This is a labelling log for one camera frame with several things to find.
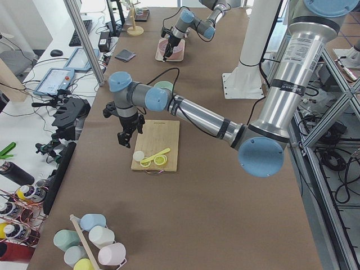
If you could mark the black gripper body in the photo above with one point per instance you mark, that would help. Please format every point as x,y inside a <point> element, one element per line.
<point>127,121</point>
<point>171,41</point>

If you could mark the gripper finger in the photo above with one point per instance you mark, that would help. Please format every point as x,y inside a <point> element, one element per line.
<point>124,138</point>
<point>166,53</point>
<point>140,124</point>
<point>170,50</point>

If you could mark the pink bowl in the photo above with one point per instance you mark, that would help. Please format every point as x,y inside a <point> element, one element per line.
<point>163,42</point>

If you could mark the mint green bowl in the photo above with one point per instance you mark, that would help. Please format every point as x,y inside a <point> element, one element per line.
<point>164,84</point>

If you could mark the cream plastic tray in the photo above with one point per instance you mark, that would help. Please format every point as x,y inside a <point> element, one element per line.
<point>174,58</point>

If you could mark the bamboo cutting board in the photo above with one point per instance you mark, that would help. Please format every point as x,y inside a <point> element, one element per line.
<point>157,136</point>

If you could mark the wooden cup rack stand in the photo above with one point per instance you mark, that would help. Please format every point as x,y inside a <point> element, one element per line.
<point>133,30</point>

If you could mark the lemon slices stack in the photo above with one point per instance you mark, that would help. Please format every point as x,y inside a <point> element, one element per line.
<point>160,160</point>

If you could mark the grey folded cloth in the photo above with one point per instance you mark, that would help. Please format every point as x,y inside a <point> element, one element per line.
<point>125,55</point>

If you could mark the black gripper stand parts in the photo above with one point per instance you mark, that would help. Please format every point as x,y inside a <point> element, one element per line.
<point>69,119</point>

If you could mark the black power adapter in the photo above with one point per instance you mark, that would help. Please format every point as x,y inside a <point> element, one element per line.
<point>104,41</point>

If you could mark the blue teach pendant upper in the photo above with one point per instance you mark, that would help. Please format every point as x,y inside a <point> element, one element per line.
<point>78,61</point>

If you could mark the blue teach pendant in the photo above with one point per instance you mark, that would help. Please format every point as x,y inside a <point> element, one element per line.
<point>78,61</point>
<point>55,79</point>

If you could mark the blue teach pendant lower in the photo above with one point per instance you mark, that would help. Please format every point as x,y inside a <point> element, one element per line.
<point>55,79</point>

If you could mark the light blue cup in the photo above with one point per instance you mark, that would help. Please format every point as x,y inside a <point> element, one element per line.
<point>88,221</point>

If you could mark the white cup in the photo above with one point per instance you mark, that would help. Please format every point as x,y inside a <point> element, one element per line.
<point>101,236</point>

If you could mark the black computer mouse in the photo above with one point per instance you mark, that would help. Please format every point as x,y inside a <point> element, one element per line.
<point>56,53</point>

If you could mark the yellow bottle with label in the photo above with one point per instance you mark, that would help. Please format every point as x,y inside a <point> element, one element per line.
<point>33,193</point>

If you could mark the pink cup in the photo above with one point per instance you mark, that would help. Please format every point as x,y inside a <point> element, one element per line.
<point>112,255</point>

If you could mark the mint green cup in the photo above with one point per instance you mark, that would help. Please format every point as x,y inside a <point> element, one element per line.
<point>64,239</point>

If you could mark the black water bottle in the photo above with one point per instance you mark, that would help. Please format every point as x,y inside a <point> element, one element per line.
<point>14,173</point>

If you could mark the green clamp tool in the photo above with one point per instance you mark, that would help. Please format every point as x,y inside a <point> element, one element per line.
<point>5,153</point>

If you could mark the grey blue cup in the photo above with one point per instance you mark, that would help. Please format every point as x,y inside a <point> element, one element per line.
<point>74,254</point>

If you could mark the yellow cup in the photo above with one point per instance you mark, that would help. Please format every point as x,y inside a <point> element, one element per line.
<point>83,264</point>

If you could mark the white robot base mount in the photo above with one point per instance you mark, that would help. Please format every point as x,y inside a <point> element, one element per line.
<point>245,82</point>

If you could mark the aluminium frame post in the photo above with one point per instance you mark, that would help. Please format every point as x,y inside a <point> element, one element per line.
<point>74,13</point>

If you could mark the copper wire bottle rack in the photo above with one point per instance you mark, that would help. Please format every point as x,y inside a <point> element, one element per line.
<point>22,217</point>

